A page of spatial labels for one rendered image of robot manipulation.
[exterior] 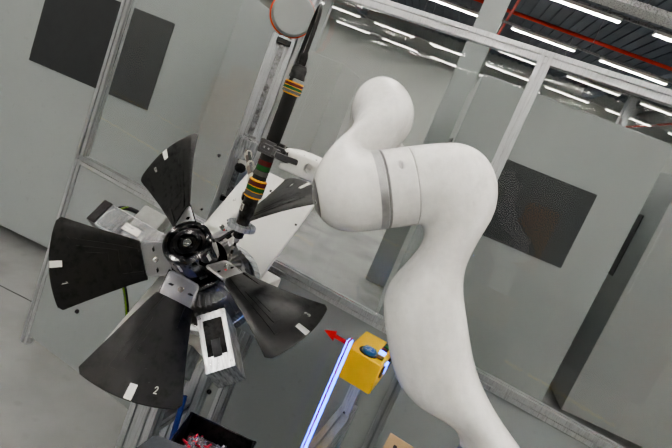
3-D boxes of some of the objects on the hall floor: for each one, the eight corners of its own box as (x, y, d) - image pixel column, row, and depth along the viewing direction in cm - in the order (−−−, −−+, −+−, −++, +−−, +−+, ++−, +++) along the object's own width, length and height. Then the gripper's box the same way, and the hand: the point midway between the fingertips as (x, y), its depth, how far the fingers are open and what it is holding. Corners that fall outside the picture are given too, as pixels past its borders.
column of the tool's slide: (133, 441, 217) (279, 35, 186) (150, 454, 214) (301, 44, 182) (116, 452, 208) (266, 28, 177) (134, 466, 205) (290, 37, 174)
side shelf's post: (181, 495, 200) (252, 312, 186) (188, 501, 199) (260, 318, 184) (174, 501, 196) (246, 315, 182) (182, 508, 195) (255, 321, 181)
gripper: (350, 161, 119) (286, 132, 124) (323, 158, 103) (251, 126, 109) (338, 190, 120) (275, 160, 126) (310, 192, 104) (240, 158, 110)
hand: (271, 147), depth 117 cm, fingers closed on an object, 4 cm apart
